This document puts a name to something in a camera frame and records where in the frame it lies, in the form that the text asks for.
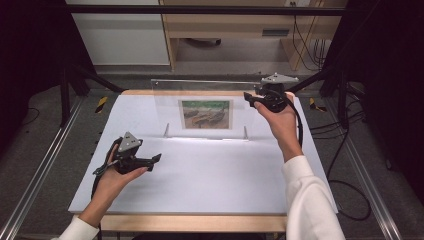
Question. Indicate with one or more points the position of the clear acrylic photo frame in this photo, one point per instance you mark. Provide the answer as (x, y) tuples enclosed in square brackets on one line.
[(160, 110)]

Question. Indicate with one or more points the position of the wooden table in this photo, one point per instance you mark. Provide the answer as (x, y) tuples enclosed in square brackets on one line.
[(193, 223)]

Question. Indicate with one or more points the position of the black curtain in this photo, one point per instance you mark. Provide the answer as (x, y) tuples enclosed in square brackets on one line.
[(30, 50), (383, 66)]

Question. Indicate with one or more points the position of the aluminium floor rail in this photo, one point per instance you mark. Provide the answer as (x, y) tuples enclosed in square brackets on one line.
[(373, 200), (36, 180)]

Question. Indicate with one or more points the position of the white cabinet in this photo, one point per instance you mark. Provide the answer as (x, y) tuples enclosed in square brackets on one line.
[(123, 40)]

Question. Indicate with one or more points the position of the black metal crossbar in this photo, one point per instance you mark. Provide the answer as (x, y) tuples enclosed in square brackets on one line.
[(200, 10)]

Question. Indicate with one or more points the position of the white wall socket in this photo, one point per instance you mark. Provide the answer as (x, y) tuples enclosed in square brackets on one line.
[(296, 2)]

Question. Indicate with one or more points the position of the yellow black floor tape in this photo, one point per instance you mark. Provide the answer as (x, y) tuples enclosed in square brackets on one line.
[(101, 104), (315, 105)]

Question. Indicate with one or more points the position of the painting print postcard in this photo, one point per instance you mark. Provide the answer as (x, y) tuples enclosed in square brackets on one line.
[(206, 115)]

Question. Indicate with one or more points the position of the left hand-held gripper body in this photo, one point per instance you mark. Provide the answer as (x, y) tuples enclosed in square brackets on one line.
[(130, 156)]

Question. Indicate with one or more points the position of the black metal stand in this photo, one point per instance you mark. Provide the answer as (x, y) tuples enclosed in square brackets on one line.
[(65, 96), (343, 100)]

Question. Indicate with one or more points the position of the white table board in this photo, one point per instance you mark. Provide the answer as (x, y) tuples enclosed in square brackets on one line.
[(200, 180)]

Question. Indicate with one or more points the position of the person's right hand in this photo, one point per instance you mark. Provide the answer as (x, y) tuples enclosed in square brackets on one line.
[(283, 126)]

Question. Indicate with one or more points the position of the dark curved object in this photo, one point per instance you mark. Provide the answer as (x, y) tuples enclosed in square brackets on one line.
[(203, 41)]

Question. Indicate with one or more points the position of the person's left hand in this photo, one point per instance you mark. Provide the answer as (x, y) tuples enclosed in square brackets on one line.
[(111, 185)]

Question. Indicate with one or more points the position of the wooden desk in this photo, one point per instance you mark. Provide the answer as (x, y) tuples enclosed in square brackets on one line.
[(226, 25)]

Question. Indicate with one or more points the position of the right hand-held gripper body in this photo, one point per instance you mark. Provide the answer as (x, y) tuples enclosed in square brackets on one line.
[(275, 96)]

